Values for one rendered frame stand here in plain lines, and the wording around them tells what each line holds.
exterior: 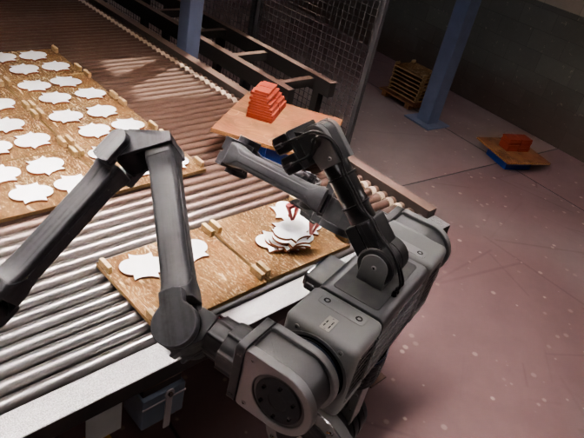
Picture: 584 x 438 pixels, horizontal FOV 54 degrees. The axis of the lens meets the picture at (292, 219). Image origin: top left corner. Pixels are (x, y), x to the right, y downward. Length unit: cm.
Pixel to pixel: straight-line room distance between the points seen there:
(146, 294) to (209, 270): 23
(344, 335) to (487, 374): 246
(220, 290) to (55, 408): 59
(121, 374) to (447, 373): 201
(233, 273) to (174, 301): 96
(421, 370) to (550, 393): 70
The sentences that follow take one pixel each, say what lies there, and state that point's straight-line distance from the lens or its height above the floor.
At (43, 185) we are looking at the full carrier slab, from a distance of 224.
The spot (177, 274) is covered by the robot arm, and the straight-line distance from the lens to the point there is 99.
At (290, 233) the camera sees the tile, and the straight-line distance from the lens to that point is 202.
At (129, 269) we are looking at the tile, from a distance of 185.
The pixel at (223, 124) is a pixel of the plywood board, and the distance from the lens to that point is 259.
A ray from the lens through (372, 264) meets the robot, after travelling 99.
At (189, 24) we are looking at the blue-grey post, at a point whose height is 111.
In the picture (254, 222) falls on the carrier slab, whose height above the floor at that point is 94.
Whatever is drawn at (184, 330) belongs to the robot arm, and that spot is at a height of 148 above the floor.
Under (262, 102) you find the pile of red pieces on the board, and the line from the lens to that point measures 266.
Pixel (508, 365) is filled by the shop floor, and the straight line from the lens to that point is 346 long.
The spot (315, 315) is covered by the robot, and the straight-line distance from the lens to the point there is 92.
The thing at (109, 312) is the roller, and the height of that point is 92.
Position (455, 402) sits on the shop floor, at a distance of 310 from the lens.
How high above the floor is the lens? 213
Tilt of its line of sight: 33 degrees down
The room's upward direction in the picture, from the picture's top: 13 degrees clockwise
